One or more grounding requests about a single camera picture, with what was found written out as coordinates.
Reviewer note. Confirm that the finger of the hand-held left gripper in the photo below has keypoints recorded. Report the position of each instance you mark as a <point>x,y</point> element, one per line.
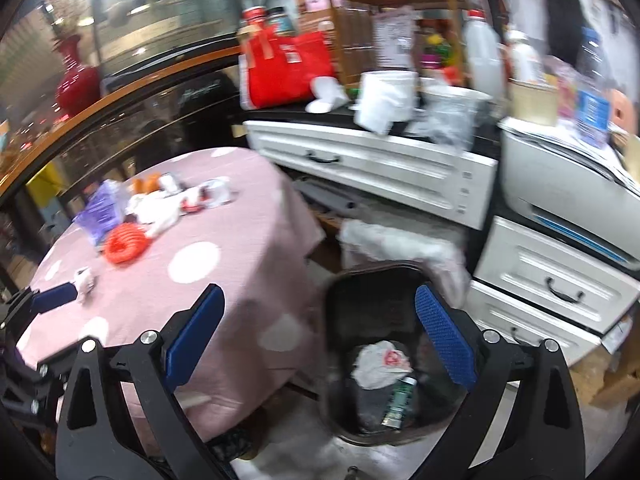
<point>52,297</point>
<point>30,390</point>

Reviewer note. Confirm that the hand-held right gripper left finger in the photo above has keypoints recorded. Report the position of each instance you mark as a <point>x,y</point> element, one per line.
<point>195,335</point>

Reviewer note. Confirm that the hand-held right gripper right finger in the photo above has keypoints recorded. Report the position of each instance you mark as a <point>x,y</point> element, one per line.
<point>445,340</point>

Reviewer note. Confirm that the small white paper scrap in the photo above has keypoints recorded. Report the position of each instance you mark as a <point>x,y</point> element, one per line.
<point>85,282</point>

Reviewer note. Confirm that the white plastic bag red print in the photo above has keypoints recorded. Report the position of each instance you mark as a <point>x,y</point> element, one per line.
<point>375,365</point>

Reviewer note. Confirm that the green can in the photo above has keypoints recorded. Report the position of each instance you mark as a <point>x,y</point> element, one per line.
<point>400,402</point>

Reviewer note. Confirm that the black trash bin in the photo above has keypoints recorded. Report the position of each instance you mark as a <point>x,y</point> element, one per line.
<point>350,320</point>

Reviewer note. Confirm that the white tissue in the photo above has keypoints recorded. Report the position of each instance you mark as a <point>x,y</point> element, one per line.
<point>155,210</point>

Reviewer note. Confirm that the purple plastic packet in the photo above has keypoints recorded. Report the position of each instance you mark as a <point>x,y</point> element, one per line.
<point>100,210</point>

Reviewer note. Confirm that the large white plastic bag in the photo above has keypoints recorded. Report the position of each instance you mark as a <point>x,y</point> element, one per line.
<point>400,247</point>

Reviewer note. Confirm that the pink polka dot tablecloth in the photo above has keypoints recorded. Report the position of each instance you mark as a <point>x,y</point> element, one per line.
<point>240,240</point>

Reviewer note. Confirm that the yellow box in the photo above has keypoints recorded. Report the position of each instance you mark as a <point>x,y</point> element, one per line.
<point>42,190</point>

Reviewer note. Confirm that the small red white wrapper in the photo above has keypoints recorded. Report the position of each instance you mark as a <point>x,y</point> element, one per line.
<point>192,202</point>

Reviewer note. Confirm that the crumpled clear plastic wrap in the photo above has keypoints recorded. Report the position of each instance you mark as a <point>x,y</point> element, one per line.
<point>218,192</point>

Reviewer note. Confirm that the small orange object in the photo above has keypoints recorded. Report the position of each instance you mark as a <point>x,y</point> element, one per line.
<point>145,183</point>

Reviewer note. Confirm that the cardboard piece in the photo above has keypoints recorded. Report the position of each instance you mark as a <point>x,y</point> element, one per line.
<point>610,380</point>

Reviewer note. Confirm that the long white drawer cabinet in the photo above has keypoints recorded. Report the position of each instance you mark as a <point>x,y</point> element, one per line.
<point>375,170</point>

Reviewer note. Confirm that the grey plastic bar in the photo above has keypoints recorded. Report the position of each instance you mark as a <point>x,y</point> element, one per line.
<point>325,197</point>

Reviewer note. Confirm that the white printer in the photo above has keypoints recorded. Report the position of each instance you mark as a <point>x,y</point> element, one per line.
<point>560,180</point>

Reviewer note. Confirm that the red vase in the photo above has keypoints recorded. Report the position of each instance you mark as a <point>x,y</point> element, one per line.
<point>75,90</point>

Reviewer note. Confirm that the glass display counter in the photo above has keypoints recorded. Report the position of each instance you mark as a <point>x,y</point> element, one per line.
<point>150,110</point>

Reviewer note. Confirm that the clear plastic container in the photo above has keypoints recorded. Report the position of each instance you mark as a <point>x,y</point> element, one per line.
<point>450,115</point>

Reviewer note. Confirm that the beige container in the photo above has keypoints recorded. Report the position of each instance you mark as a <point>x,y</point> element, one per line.
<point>532,105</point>

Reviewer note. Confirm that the blue label water bottle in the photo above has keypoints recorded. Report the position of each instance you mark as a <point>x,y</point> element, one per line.
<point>592,100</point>

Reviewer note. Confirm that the white jug red cap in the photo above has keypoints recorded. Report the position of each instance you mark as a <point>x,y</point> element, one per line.
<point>482,60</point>

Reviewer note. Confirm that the yellow green toy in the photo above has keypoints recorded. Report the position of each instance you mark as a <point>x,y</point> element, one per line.
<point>436,50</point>

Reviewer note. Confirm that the white plastic bottle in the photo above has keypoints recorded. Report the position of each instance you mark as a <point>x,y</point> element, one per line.
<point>524,60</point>

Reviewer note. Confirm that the pink round object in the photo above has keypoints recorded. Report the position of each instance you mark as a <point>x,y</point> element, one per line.
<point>626,110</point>

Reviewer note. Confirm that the paper sheet in sleeve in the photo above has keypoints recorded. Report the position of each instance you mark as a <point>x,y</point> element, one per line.
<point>394,37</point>

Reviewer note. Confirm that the dark jar blue label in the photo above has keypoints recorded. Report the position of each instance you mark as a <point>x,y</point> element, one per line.
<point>281,21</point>

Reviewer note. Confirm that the wooden shelf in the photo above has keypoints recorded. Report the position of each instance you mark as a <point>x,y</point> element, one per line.
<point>350,25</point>

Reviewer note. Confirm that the black hanging garment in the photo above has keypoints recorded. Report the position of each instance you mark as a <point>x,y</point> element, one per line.
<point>564,20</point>

